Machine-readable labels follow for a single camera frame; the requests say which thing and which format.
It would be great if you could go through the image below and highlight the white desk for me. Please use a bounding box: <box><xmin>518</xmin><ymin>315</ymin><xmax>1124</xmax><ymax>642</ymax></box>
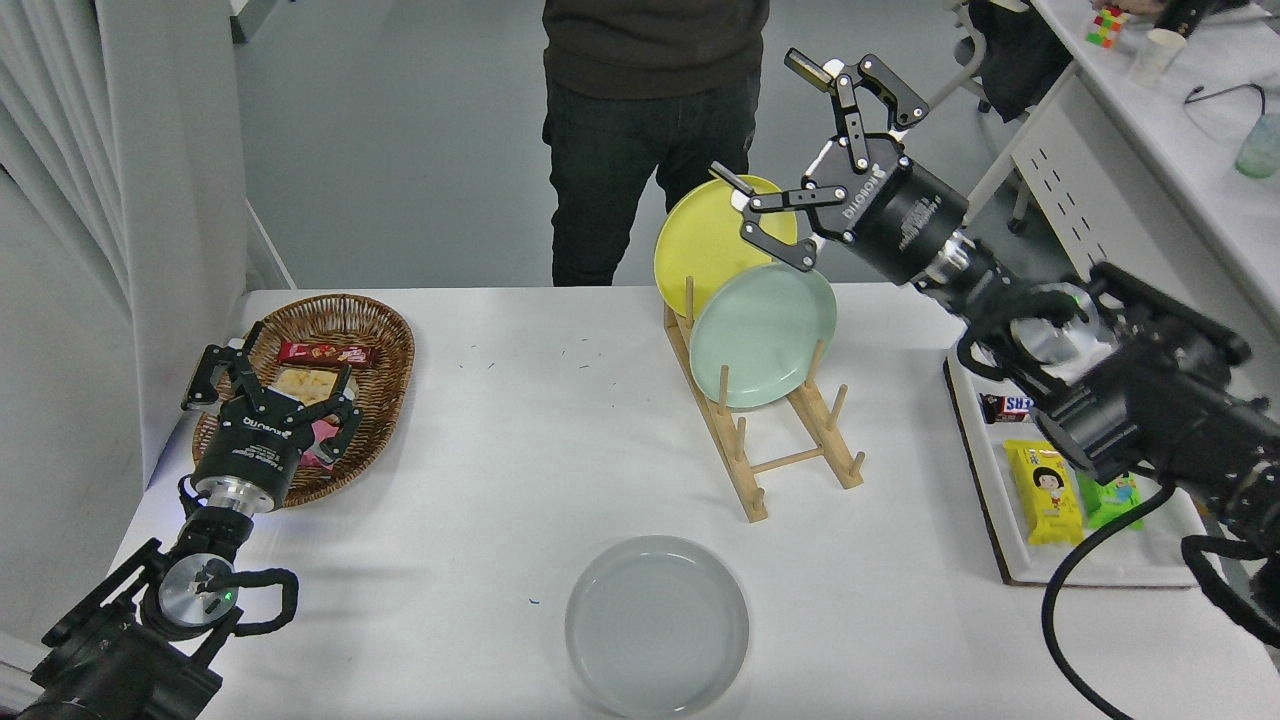
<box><xmin>930</xmin><ymin>0</ymin><xmax>1280</xmax><ymax>421</ymax></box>

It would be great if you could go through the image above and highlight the white tray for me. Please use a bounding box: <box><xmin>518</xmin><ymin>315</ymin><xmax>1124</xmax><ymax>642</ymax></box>
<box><xmin>943</xmin><ymin>345</ymin><xmax>1211</xmax><ymax>588</ymax></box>

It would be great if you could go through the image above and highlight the yellow plate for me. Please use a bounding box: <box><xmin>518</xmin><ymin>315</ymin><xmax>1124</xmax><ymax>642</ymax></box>
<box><xmin>654</xmin><ymin>176</ymin><xmax>798</xmax><ymax>316</ymax></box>

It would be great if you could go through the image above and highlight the green snack pack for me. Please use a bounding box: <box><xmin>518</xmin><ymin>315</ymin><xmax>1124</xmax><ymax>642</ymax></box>
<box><xmin>1078</xmin><ymin>470</ymin><xmax>1146</xmax><ymax>531</ymax></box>

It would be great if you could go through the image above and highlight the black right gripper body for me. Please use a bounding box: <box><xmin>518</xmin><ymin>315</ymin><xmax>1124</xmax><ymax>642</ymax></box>
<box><xmin>805</xmin><ymin>138</ymin><xmax>969</xmax><ymax>286</ymax></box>

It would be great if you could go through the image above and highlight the Rubik's cube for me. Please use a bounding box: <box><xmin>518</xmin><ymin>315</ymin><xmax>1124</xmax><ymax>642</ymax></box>
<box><xmin>1085</xmin><ymin>8</ymin><xmax>1131</xmax><ymax>49</ymax></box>

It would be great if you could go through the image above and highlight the yellow snack pack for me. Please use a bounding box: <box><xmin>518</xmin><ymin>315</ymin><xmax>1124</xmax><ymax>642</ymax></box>
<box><xmin>1003</xmin><ymin>438</ymin><xmax>1086</xmax><ymax>547</ymax></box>

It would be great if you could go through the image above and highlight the brown wicker basket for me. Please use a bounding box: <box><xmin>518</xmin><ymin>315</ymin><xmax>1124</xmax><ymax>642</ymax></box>
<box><xmin>193</xmin><ymin>293</ymin><xmax>416</xmax><ymax>509</ymax></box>

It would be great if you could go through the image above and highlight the beige cracker pack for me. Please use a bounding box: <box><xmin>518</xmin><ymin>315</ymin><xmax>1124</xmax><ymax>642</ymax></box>
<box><xmin>272</xmin><ymin>368</ymin><xmax>351</xmax><ymax>409</ymax></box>

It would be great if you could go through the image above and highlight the white curtain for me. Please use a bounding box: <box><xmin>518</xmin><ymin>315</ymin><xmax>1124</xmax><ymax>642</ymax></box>
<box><xmin>0</xmin><ymin>0</ymin><xmax>251</xmax><ymax>491</ymax></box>

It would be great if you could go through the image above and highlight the office chair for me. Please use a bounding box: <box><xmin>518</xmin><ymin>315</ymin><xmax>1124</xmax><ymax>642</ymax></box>
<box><xmin>925</xmin><ymin>0</ymin><xmax>1076</xmax><ymax>126</ymax></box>

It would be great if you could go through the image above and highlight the person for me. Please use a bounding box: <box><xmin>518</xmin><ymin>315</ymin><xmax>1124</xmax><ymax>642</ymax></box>
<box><xmin>541</xmin><ymin>0</ymin><xmax>772</xmax><ymax>288</ymax></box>

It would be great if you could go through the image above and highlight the wooden plate rack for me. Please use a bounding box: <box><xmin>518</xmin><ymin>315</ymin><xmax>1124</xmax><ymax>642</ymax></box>
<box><xmin>664</xmin><ymin>250</ymin><xmax>866</xmax><ymax>523</ymax></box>

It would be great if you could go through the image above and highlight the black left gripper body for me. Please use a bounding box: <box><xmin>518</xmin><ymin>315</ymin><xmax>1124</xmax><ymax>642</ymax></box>
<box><xmin>194</xmin><ymin>392</ymin><xmax>326</xmax><ymax>496</ymax></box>

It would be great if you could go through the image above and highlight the red snack bar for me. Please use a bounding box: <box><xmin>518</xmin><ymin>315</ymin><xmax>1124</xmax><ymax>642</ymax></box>
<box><xmin>278</xmin><ymin>340</ymin><xmax>379</xmax><ymax>369</ymax></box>

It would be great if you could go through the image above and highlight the pink snack packet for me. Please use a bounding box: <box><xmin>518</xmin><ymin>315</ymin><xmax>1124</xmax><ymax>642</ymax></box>
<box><xmin>305</xmin><ymin>415</ymin><xmax>346</xmax><ymax>469</ymax></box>

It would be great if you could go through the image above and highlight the grey plate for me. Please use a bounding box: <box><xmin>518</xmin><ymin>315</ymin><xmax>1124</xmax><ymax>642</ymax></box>
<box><xmin>565</xmin><ymin>535</ymin><xmax>750</xmax><ymax>719</ymax></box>

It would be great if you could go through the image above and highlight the green glass cup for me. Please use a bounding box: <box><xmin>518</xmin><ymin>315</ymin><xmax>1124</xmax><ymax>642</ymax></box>
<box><xmin>1234</xmin><ymin>115</ymin><xmax>1280</xmax><ymax>182</ymax></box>

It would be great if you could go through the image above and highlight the white paper cup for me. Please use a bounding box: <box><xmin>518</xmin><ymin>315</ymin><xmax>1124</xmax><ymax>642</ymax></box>
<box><xmin>1130</xmin><ymin>30</ymin><xmax>1186</xmax><ymax>81</ymax></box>

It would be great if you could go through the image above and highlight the pale green plate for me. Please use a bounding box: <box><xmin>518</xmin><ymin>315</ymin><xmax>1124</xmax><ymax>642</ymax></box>
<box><xmin>689</xmin><ymin>262</ymin><xmax>838</xmax><ymax>409</ymax></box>

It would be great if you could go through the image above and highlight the black cable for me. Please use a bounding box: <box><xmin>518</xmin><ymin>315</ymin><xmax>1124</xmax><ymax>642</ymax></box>
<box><xmin>1185</xmin><ymin>85</ymin><xmax>1269</xmax><ymax>121</ymax></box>

